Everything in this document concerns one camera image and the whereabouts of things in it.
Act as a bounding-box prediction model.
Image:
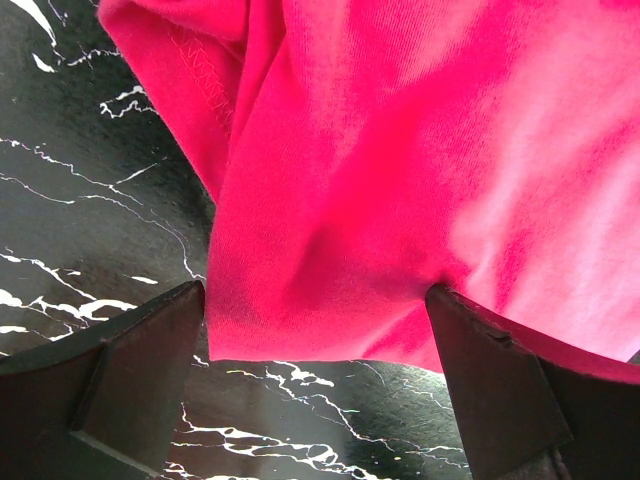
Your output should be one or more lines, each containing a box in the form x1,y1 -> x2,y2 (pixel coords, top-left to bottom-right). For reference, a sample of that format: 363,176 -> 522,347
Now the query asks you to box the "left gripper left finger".
1,281 -> 204,479

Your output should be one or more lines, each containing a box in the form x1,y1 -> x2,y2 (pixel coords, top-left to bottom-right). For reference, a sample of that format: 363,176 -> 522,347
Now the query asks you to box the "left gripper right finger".
426,284 -> 639,479

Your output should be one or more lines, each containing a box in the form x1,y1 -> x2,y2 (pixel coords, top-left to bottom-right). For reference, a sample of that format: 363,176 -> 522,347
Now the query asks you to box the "pink red t shirt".
98,1 -> 639,371

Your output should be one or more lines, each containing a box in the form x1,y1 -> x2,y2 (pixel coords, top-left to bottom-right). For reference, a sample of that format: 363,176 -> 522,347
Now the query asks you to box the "black marble pattern mat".
1,1 -> 470,479

